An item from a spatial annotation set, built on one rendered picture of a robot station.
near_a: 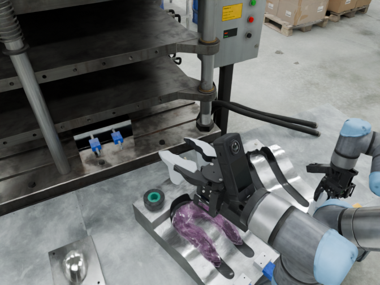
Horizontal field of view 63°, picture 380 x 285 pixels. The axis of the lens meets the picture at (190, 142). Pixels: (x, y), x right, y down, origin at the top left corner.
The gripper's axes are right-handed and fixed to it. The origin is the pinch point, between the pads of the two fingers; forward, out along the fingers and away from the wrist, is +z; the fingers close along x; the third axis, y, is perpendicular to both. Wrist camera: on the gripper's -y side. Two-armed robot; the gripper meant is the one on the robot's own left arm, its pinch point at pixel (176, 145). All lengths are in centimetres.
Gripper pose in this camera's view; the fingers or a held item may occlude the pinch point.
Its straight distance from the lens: 61.2
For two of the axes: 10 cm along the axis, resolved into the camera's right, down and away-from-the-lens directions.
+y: -0.9, 8.0, 5.9
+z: -7.3, -4.6, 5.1
